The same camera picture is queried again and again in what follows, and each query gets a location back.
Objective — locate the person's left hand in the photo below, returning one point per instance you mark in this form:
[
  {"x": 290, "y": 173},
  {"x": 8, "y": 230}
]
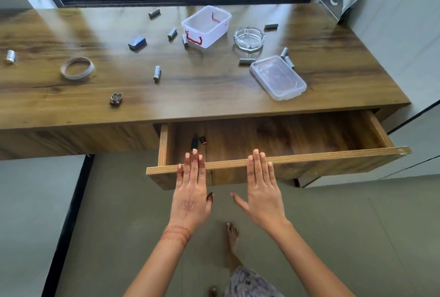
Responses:
[{"x": 190, "y": 200}]

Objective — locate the person's right hand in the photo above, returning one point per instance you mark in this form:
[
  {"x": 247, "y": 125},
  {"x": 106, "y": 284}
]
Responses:
[{"x": 264, "y": 197}]

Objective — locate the person's left little finger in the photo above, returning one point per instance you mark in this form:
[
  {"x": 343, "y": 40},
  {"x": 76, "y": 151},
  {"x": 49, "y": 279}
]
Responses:
[{"x": 179, "y": 173}]

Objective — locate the person's right thumb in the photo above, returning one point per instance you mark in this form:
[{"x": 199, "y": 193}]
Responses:
[{"x": 239, "y": 202}]

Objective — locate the person's right little finger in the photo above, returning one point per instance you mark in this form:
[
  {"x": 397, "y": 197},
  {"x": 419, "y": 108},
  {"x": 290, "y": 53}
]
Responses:
[{"x": 271, "y": 173}]

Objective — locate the person's left middle finger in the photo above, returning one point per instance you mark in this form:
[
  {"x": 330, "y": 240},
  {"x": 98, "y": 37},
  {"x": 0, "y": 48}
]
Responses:
[{"x": 194, "y": 164}]

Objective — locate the person's left thumb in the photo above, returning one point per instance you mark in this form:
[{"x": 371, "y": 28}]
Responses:
[{"x": 209, "y": 202}]

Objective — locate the person's right middle finger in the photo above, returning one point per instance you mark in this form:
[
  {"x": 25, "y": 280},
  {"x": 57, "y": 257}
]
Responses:
[{"x": 257, "y": 164}]

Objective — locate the person's right forearm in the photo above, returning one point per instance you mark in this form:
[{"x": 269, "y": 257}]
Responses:
[{"x": 309, "y": 266}]

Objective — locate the person's left forearm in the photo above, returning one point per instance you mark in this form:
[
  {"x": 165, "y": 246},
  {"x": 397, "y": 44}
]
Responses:
[{"x": 158, "y": 266}]

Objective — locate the small black stick object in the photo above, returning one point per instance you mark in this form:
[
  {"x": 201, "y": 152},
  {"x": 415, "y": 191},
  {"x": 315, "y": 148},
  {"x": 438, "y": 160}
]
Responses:
[{"x": 195, "y": 142}]

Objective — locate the small black red object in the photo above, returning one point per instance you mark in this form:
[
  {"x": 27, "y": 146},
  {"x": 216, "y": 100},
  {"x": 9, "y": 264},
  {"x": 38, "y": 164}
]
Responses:
[{"x": 203, "y": 140}]

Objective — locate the person's bare foot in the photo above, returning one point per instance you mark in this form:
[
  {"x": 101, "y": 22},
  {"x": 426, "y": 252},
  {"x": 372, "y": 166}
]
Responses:
[{"x": 232, "y": 241}]

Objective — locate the wooden desk drawer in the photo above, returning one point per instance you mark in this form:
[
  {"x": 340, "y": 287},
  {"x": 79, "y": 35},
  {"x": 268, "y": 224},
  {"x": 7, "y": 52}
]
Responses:
[{"x": 292, "y": 135}]

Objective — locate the patterned grey trousers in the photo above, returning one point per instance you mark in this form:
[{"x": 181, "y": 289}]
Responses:
[{"x": 247, "y": 283}]

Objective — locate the clear plastic box lid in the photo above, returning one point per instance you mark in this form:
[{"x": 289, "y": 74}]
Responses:
[{"x": 277, "y": 77}]

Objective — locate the small brown figurine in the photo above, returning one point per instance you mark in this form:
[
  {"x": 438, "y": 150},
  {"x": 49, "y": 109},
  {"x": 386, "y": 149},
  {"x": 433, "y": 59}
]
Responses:
[{"x": 116, "y": 99}]

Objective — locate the silver cylindrical battery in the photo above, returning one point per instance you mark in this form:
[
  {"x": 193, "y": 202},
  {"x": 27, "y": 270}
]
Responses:
[
  {"x": 185, "y": 39},
  {"x": 157, "y": 73},
  {"x": 154, "y": 12},
  {"x": 246, "y": 61},
  {"x": 11, "y": 56},
  {"x": 271, "y": 26},
  {"x": 172, "y": 33},
  {"x": 289, "y": 62},
  {"x": 284, "y": 53}
]

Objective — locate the glass ashtray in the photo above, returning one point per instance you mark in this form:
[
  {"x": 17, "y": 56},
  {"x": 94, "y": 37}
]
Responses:
[{"x": 249, "y": 38}]

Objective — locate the blue-grey rectangular block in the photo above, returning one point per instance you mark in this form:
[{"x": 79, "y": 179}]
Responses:
[{"x": 137, "y": 43}]

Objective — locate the roll of beige tape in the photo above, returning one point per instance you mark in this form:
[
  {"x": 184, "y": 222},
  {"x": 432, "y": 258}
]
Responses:
[{"x": 64, "y": 70}]

